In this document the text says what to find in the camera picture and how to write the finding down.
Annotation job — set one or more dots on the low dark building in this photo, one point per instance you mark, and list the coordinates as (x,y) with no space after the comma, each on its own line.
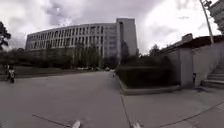
(196,41)

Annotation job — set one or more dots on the row of trees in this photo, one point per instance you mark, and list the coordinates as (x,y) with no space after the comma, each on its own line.
(60,58)

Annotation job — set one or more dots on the grey paved plaza ground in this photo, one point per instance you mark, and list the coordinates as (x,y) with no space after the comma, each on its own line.
(83,100)

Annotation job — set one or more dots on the grey building with horizontal bands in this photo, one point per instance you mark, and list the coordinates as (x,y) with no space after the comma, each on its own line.
(218,10)

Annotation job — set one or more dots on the dark trimmed hedge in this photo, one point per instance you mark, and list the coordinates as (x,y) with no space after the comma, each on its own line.
(143,75)

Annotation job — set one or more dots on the robot's own part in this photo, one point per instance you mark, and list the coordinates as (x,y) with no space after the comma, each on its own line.
(76,124)
(136,125)

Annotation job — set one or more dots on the wide concrete stairs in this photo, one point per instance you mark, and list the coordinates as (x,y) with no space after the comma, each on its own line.
(215,78)

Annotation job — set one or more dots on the person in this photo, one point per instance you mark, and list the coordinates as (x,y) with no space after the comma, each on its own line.
(11,74)

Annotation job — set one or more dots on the large grey building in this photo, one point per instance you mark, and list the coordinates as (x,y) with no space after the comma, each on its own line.
(83,36)

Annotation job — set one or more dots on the grass strip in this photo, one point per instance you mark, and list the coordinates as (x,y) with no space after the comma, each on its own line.
(43,70)

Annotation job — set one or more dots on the lamp pole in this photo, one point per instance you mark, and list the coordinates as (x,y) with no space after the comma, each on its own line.
(208,23)

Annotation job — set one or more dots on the grey concrete wall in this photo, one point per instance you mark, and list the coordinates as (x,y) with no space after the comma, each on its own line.
(200,63)

